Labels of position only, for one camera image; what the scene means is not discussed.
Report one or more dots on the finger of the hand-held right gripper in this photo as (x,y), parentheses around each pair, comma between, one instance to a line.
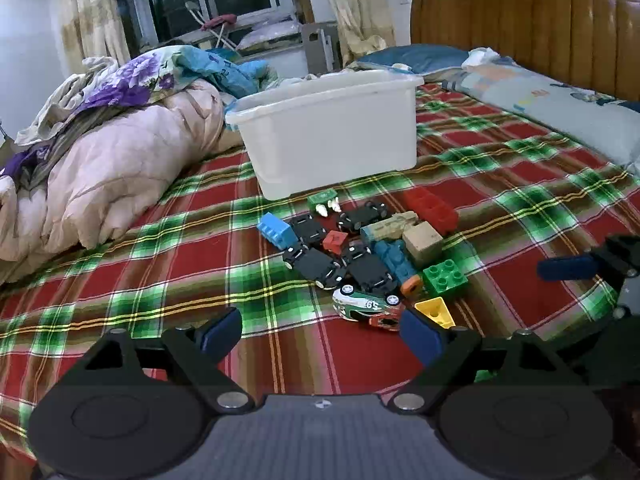
(565,267)
(612,350)

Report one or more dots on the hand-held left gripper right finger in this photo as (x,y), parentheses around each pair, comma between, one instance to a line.
(420,335)

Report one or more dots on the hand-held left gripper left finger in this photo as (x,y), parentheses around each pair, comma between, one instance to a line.
(222,330)

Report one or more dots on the long red toy brick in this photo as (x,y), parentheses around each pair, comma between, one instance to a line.
(432,209)

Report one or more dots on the small red toy block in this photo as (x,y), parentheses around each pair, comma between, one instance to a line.
(334,241)

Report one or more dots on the white plastic container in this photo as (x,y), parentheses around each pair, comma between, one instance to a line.
(325,135)

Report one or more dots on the yellow toy block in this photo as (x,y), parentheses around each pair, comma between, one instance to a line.
(435,310)

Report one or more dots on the orange toy car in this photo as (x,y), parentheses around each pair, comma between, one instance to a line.
(385,321)

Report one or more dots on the green studded brick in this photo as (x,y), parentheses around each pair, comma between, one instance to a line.
(445,277)

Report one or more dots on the white green race car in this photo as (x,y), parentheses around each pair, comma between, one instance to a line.
(362,302)

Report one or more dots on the teal toy with orange tip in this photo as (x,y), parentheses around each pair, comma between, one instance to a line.
(397,260)

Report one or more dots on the black toy car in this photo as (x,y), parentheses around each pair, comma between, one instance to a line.
(362,216)
(307,227)
(367,272)
(312,262)

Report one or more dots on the red green plaid bed sheet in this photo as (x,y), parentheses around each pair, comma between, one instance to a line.
(150,280)

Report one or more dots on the tan cube block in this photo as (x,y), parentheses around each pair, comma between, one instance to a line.
(422,245)

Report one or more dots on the tan toy tank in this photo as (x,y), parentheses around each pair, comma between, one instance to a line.
(392,227)

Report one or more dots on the blue toy block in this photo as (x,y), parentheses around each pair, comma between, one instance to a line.
(275,230)

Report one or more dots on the green block with white pegs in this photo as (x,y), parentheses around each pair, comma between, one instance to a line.
(322,201)

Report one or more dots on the light printed pillow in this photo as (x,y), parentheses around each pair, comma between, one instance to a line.
(545,105)

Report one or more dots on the pink quilt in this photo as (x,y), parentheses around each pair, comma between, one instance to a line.
(115,170)

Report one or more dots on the white crumpled cloth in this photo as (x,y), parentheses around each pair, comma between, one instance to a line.
(485,57)

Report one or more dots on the wooden headboard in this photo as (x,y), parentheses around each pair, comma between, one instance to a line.
(530,15)

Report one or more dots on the blue floral cloth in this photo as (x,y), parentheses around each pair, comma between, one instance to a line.
(225,72)

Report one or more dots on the blue pillow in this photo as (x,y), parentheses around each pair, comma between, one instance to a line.
(415,57)

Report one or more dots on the purple floral quilt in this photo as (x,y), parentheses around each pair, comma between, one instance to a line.
(130,77)

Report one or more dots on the grey chair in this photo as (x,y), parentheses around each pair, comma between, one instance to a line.
(320,47)

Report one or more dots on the white bag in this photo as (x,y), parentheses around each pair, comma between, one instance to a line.
(272,35)

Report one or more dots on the pink folding rack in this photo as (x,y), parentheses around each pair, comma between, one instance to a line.
(217,24)

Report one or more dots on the yellow patterned curtain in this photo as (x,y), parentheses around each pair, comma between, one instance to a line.
(355,5)
(87,10)

